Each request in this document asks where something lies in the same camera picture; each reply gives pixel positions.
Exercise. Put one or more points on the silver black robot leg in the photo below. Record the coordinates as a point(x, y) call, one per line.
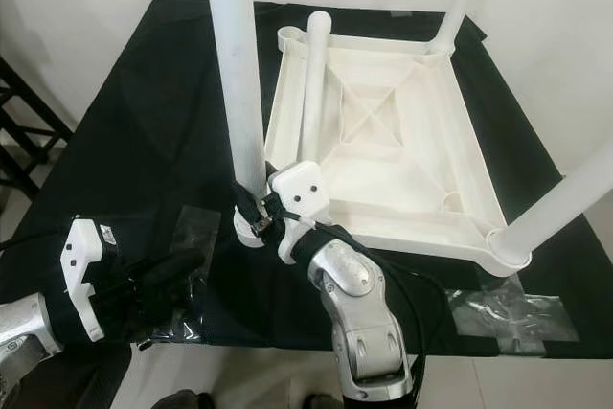
point(177, 401)
point(318, 402)

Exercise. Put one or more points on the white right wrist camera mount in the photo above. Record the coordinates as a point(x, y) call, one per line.
point(302, 184)

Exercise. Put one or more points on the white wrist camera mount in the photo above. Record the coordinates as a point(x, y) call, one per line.
point(302, 184)
point(81, 256)

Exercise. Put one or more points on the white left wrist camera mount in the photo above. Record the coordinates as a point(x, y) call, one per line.
point(81, 256)

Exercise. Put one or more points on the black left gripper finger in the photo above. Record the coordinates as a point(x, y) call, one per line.
point(184, 280)
point(177, 265)

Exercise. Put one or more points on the grey tape strip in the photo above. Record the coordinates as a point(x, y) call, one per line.
point(395, 11)

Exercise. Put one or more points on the clear plastic wrap piece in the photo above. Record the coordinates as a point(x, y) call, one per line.
point(498, 313)
point(201, 227)

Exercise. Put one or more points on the white plastic children table top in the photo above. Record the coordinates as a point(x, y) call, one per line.
point(402, 131)

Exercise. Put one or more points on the black stool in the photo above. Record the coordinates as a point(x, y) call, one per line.
point(38, 103)

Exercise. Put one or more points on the black table cloth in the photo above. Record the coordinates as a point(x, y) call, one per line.
point(153, 122)

